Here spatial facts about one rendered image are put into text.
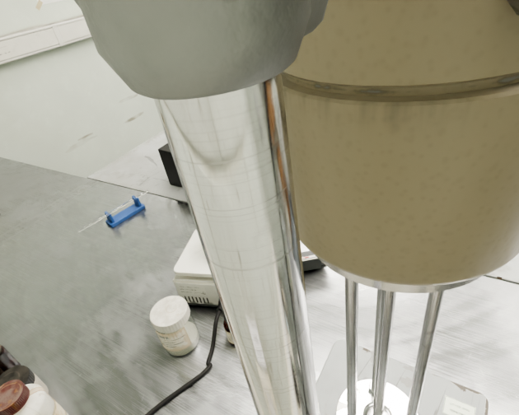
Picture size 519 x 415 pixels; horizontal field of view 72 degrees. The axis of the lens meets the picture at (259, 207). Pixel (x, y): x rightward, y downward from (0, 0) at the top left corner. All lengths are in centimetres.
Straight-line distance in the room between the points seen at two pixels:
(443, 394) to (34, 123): 195
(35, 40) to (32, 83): 19
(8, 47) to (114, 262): 135
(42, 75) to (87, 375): 166
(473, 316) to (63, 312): 72
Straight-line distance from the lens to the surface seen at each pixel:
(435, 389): 56
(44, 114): 211
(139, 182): 112
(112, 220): 96
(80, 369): 69
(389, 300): 22
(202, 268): 61
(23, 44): 203
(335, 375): 55
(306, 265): 67
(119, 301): 75
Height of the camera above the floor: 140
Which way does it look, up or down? 35 degrees down
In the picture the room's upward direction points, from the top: 11 degrees counter-clockwise
